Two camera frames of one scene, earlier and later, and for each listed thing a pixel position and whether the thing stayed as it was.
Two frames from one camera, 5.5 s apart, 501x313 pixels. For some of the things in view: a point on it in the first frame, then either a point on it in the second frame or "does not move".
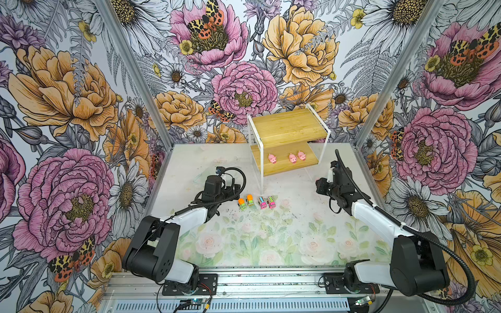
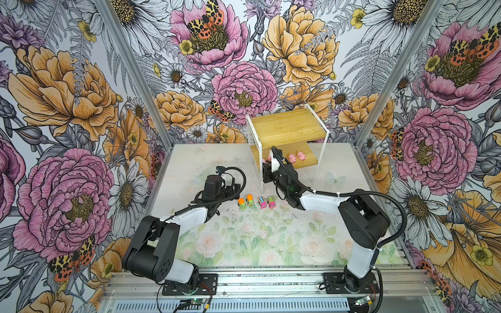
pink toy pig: (293, 158) does not move
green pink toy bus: (272, 203) does not move
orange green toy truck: (250, 200) does not move
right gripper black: (319, 188) → (267, 172)
